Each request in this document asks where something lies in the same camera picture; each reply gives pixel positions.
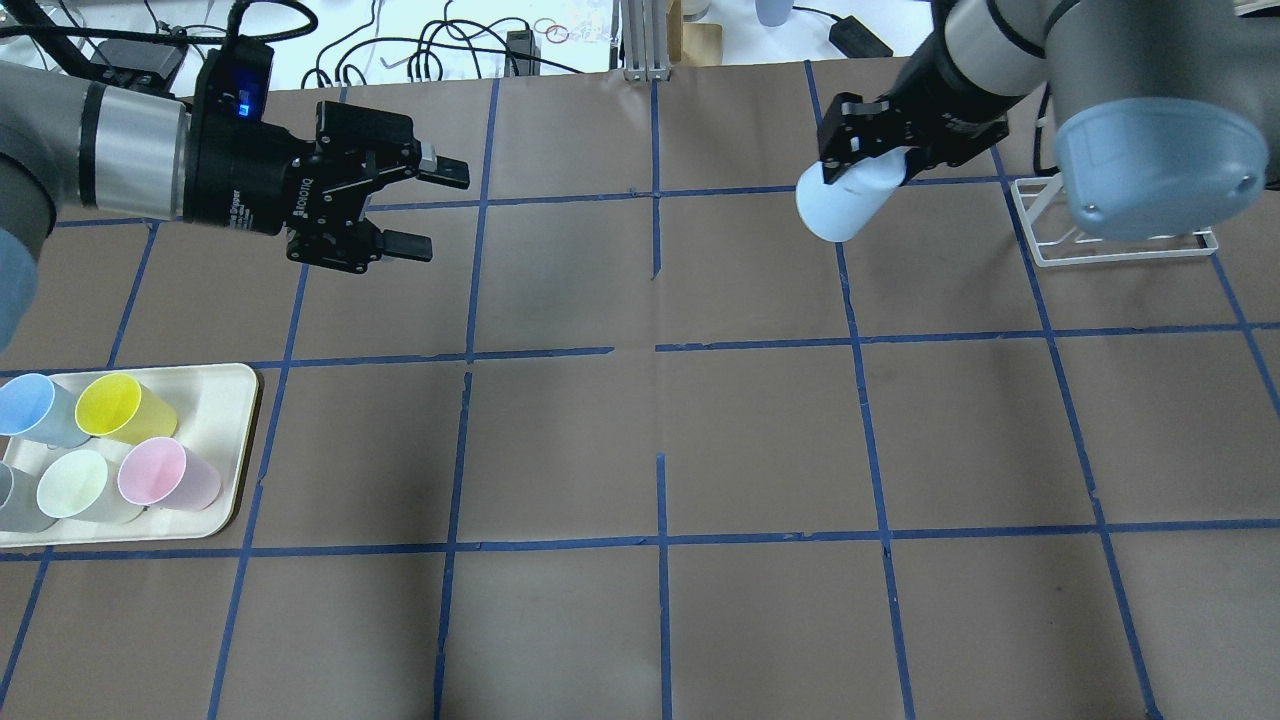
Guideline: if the black power adapter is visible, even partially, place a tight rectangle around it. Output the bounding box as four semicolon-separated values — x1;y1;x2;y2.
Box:
828;15;893;59

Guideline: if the pink plastic cup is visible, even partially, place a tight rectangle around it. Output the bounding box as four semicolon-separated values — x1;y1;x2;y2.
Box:
116;437;221;512

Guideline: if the blue cup on side table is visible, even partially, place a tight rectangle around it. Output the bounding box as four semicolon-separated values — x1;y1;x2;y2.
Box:
755;0;794;28

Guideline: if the aluminium frame post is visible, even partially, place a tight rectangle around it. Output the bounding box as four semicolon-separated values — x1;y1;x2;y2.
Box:
617;1;671;83

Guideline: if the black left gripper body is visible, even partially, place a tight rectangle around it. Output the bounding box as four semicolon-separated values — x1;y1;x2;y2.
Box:
184;40;420;273

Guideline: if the yellow plastic cup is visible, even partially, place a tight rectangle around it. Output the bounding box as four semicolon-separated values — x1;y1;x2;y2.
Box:
74;373;179;445

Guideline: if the blue plastic cup on tray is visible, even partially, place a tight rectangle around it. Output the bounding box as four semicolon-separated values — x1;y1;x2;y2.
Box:
1;373;91;448

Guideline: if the white wire cup rack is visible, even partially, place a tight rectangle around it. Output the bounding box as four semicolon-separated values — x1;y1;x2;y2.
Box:
1009;176;1220;269

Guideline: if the light blue plastic cup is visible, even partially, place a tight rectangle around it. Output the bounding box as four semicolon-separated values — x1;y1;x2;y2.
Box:
795;149;908;243

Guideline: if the wooden mug tree stand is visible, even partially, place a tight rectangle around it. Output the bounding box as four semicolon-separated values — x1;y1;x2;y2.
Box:
666;1;724;67

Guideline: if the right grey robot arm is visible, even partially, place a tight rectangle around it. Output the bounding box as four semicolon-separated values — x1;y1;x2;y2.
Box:
795;1;1279;243

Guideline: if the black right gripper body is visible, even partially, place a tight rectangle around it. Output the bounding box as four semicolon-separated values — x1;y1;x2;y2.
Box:
818;29;1011;184

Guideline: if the cream green plastic cup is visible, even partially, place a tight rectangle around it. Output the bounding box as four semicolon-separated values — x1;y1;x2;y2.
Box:
36;448;145;524

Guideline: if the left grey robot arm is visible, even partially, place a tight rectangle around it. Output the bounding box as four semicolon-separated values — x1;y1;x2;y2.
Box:
1;37;470;345

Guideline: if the cream plastic tray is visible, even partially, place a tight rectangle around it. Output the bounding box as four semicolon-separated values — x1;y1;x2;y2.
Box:
1;363;261;551

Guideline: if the grey plastic cup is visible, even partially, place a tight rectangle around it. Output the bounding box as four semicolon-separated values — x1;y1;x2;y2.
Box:
1;462;58;534

